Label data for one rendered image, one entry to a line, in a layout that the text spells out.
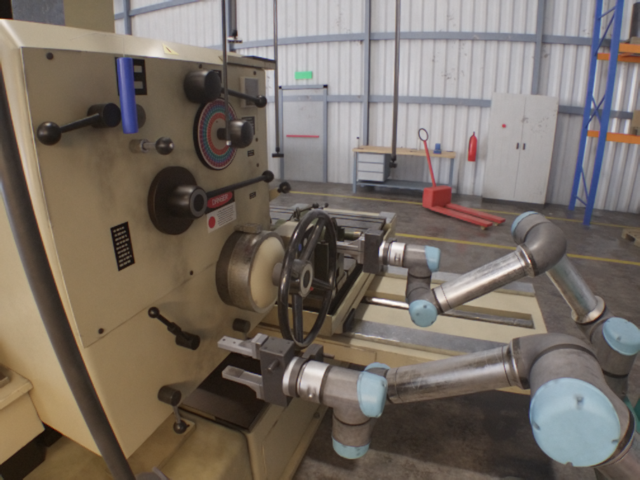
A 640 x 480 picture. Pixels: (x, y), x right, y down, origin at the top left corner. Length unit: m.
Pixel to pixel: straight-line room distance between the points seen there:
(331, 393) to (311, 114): 8.26
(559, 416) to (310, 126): 8.45
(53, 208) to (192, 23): 10.16
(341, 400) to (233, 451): 0.87
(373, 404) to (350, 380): 0.06
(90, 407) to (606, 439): 0.61
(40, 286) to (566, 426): 0.62
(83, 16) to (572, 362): 1.64
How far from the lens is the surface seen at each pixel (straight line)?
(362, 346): 1.78
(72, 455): 1.68
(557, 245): 1.11
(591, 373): 0.64
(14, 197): 0.32
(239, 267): 0.98
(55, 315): 0.35
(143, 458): 1.53
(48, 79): 0.67
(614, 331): 1.33
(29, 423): 1.11
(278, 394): 0.76
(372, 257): 1.18
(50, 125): 0.62
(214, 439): 1.55
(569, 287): 1.32
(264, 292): 1.01
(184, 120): 0.87
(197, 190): 0.79
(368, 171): 7.65
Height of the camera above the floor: 1.74
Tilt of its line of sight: 20 degrees down
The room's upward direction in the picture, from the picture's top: straight up
